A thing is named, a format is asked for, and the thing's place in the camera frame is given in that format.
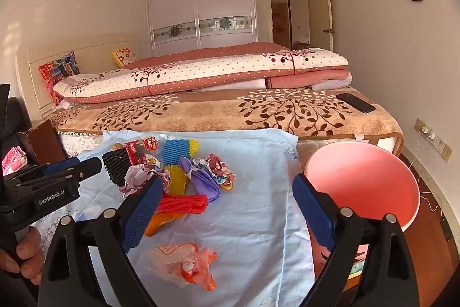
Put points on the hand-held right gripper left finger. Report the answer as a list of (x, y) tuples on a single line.
[(143, 213)]

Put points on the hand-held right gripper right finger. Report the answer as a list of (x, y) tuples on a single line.
[(312, 210)]

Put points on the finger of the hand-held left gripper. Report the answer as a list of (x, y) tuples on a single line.
[(88, 168), (63, 165)]

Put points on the black foam net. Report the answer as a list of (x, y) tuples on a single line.
[(115, 165)]

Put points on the yellow foam net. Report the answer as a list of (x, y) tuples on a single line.
[(176, 181), (194, 147)]

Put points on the pink plastic bucket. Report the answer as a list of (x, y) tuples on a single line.
[(359, 181)]

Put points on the purple face mask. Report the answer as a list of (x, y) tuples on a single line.
[(201, 184)]

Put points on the blue foam net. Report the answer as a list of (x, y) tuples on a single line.
[(176, 152)]

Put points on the person's left hand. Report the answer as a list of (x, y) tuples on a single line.
[(27, 251)]

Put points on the orange peel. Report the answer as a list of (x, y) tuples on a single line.
[(158, 224)]

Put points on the white quilted mattress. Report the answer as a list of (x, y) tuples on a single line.
[(79, 141)]

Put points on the brown wooden box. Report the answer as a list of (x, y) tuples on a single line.
[(43, 141)]

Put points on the crumpled white purple wrapper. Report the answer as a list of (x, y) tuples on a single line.
[(134, 177)]

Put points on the red foam net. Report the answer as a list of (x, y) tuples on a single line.
[(183, 204)]

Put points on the pink patterned cloth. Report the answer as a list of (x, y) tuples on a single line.
[(12, 159)]

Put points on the red label snack packet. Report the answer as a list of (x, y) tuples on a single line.
[(143, 148)]

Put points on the orange white plastic wrapper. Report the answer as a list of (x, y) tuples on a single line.
[(179, 264)]

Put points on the light blue cloth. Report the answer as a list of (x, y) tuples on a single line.
[(251, 220)]

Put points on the colourful patchwork pillow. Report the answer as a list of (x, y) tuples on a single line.
[(59, 68)]

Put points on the white bed base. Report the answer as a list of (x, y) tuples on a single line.
[(386, 145)]

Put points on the cream bed headboard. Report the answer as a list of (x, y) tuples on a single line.
[(93, 55)]

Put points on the black smartphone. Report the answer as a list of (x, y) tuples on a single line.
[(355, 102)]

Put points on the brown leaf-print blanket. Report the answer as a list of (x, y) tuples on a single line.
[(201, 112)]

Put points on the yellow floral pillow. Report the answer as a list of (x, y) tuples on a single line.
[(124, 56)]

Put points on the pale grey folded sheet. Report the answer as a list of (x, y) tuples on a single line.
[(334, 84)]

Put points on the pink folded blanket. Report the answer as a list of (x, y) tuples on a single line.
[(298, 78)]

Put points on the black power bank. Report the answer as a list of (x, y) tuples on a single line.
[(446, 228)]

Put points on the white folded sheet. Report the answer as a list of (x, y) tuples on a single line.
[(233, 86)]

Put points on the dotted tree-print quilt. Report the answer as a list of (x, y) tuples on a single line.
[(215, 73)]

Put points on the beige room door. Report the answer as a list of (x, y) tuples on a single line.
[(320, 5)]

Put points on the beige wall socket strip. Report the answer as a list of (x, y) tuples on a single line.
[(440, 145)]

